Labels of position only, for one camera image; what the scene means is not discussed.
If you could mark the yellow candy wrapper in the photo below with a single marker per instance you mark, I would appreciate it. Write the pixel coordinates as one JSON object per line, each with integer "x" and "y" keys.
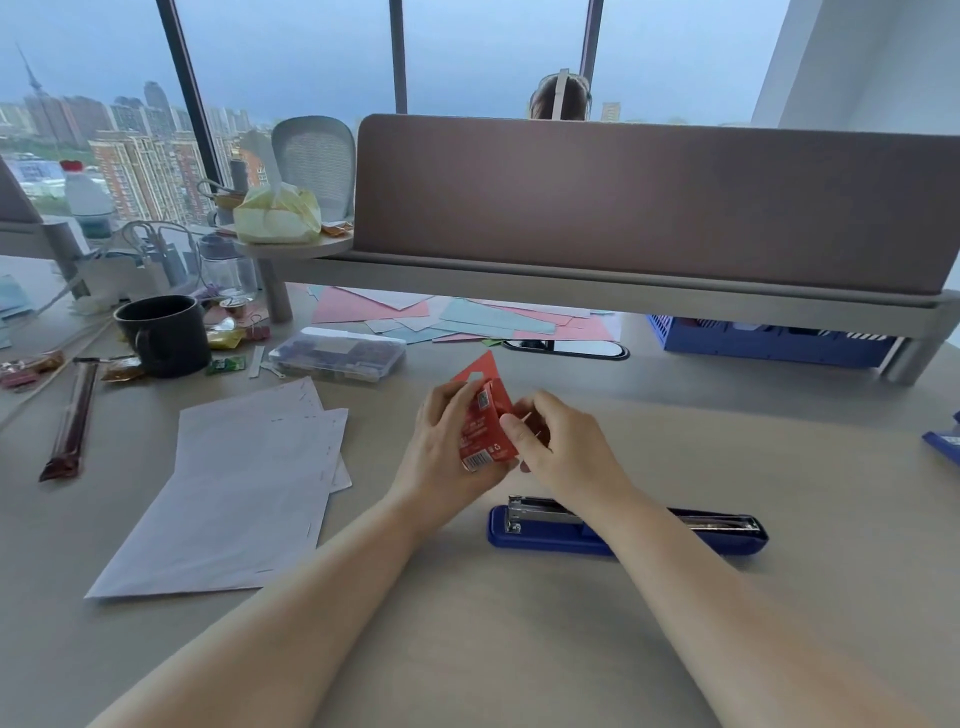
{"x": 225, "y": 336}

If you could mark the pile of coloured paper sheets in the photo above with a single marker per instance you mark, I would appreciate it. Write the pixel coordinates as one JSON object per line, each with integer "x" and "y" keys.
{"x": 465, "y": 315}

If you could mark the brown snack packet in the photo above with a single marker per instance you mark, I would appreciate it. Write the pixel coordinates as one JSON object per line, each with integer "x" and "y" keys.
{"x": 120, "y": 369}

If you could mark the black mug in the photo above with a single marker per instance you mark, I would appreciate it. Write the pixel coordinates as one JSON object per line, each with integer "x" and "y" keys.
{"x": 166, "y": 334}

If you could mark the blue plastic basket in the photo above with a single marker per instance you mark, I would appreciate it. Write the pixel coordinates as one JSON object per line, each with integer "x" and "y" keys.
{"x": 772, "y": 343}

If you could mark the person's right forearm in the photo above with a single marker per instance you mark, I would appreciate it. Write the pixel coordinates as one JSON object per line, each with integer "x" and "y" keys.
{"x": 742, "y": 607}

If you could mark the yellow plastic bag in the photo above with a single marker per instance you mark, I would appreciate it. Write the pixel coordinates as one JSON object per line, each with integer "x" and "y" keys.
{"x": 276, "y": 214}

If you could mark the person's left forearm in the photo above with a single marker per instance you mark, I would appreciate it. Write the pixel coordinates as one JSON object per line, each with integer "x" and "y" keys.
{"x": 300, "y": 600}

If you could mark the grey mesh office chair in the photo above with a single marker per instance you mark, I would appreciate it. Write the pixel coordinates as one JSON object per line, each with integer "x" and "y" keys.
{"x": 315, "y": 161}

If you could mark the clear glass jar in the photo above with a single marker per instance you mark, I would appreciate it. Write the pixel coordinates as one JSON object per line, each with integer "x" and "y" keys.
{"x": 221, "y": 266}

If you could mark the clear plastic case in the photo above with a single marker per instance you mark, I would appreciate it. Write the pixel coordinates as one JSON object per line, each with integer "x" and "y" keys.
{"x": 337, "y": 354}

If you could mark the person's right thumb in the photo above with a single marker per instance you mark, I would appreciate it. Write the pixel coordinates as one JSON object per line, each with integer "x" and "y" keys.
{"x": 517, "y": 439}

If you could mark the pink snack packet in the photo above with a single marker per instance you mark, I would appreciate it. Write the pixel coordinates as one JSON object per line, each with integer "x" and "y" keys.
{"x": 26, "y": 371}

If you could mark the blue object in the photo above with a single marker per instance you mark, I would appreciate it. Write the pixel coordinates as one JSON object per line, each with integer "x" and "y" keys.
{"x": 943, "y": 439}

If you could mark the brown desk divider panel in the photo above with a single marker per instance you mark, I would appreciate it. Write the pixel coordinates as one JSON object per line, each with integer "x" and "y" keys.
{"x": 652, "y": 202}

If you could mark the strip of staples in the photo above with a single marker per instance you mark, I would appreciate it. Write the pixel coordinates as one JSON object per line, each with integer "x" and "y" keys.
{"x": 257, "y": 361}

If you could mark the white paper sheet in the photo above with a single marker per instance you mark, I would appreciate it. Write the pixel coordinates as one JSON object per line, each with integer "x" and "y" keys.
{"x": 225, "y": 510}
{"x": 255, "y": 412}

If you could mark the red staple box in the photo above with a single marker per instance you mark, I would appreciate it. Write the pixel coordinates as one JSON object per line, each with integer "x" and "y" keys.
{"x": 487, "y": 416}

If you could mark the round wooden shelf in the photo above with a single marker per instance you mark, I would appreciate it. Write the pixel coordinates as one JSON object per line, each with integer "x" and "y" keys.
{"x": 296, "y": 244}

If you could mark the person's left thumb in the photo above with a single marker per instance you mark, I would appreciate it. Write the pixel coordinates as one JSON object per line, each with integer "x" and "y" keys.
{"x": 491, "y": 461}

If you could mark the dark red snack stick packet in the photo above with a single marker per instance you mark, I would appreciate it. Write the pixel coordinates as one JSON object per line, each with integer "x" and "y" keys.
{"x": 71, "y": 420}

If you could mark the person's right hand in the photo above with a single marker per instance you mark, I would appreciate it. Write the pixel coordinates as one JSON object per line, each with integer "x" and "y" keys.
{"x": 574, "y": 442}

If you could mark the person's left hand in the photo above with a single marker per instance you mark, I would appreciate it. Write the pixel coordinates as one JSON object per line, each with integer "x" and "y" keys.
{"x": 427, "y": 454}

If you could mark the green candy wrapper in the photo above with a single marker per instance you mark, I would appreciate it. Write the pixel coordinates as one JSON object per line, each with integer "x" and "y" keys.
{"x": 226, "y": 364}

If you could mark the white plastic bottle red cap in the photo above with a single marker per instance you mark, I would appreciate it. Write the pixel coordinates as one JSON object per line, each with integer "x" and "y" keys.
{"x": 86, "y": 199}

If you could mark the blue stapler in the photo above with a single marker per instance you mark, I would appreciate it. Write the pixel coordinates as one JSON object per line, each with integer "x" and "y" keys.
{"x": 630, "y": 525}

